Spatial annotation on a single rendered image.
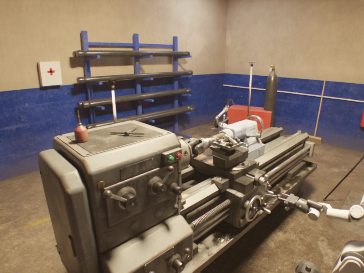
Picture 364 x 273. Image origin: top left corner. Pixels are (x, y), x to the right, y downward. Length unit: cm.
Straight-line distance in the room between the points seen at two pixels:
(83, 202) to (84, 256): 28
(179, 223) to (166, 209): 12
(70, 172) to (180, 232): 71
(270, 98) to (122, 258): 410
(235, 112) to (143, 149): 383
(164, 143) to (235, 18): 588
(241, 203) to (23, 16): 381
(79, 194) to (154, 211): 46
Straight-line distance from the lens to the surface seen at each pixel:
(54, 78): 422
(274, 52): 627
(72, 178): 110
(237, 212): 189
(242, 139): 228
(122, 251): 133
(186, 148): 162
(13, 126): 431
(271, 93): 483
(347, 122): 584
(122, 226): 130
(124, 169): 115
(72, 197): 109
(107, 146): 119
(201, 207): 173
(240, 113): 489
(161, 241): 140
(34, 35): 430
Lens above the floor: 174
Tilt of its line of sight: 18 degrees down
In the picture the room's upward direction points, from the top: straight up
